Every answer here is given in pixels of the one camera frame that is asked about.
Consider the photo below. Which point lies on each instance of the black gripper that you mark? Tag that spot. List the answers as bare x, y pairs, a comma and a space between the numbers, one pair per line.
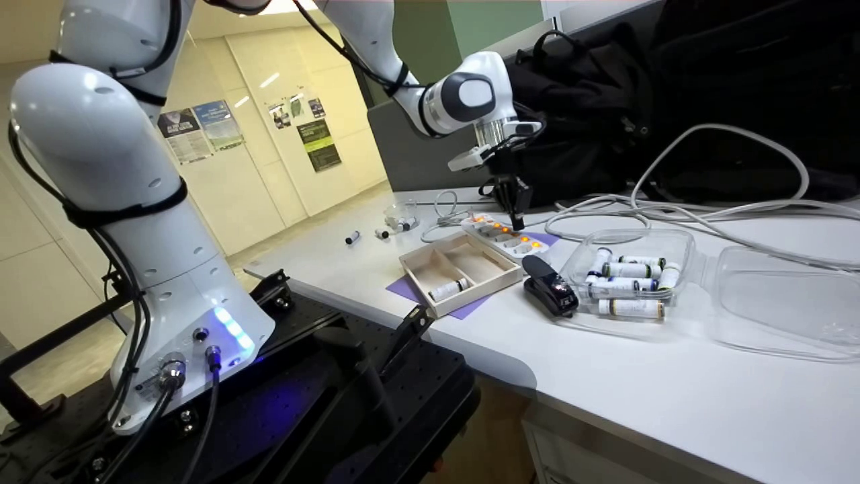
510, 179

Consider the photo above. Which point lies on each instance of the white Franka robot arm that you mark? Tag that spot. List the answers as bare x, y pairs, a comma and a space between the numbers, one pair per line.
97, 152

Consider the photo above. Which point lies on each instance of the white power strip orange switches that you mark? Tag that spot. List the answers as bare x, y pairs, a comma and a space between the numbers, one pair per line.
500, 235

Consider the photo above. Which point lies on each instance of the clear plastic container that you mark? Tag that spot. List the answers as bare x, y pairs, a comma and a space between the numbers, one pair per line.
573, 260

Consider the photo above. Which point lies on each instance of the light wooden divided tray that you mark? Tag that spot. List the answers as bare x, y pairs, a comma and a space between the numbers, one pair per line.
484, 285

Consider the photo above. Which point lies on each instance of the black backpack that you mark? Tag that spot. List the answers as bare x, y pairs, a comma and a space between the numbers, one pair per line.
581, 116

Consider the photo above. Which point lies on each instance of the purple paper sheet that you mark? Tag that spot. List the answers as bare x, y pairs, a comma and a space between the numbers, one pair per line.
403, 289

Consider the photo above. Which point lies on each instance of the large black fabric bag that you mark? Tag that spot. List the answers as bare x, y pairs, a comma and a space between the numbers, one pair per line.
762, 70

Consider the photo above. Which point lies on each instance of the clear plastic lid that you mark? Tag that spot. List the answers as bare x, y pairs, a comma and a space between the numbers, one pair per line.
789, 304

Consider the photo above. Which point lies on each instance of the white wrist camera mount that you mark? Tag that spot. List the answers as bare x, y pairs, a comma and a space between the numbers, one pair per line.
472, 160

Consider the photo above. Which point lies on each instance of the dark green wall poster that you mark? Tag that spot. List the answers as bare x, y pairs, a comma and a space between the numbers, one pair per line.
320, 147

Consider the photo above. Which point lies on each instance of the paper wall poster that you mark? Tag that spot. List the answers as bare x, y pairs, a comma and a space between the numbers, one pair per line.
184, 135
219, 124

